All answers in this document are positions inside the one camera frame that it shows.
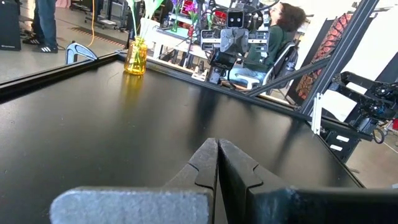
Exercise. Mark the white black office chair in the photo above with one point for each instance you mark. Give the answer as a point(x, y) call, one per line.
point(281, 63)

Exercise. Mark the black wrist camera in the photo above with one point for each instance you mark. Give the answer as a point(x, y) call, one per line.
point(235, 19)

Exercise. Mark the pink flower bunch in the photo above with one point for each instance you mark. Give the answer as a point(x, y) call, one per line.
point(191, 8)

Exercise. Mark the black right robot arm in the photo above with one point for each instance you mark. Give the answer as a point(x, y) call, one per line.
point(222, 62)

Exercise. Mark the white table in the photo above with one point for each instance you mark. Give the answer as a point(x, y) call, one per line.
point(161, 35)

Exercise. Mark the yellow glass vase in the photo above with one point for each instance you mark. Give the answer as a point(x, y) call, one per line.
point(136, 59)

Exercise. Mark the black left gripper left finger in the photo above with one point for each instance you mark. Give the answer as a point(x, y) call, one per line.
point(133, 205)

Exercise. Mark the black table edge frame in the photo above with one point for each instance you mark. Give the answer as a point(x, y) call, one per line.
point(217, 88)

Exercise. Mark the aluminium frame post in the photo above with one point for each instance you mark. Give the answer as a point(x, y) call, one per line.
point(342, 53)

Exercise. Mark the red patterned curtain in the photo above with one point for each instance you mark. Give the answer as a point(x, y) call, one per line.
point(326, 53)

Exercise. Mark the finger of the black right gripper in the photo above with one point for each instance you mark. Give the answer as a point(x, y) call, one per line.
point(227, 40)
point(242, 40)

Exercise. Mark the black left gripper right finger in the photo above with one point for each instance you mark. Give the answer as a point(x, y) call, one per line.
point(311, 207)

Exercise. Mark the black labelled bracket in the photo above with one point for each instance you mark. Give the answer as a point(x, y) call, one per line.
point(340, 144)

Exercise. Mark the white bracket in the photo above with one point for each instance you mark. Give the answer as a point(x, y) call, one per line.
point(317, 113)

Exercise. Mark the black computer tower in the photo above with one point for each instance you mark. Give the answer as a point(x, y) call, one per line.
point(9, 25)

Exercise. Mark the purple flower bunch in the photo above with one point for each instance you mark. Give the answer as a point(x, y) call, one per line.
point(176, 4)

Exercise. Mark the person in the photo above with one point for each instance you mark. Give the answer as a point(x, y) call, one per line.
point(46, 21)
point(276, 40)

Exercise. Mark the grey equipment cart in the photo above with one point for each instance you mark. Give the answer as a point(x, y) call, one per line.
point(109, 12)

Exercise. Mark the dark curved clamp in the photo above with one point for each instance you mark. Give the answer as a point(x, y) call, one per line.
point(81, 49)

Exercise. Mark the aluminium frame brace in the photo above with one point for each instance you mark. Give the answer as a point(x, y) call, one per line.
point(289, 77)

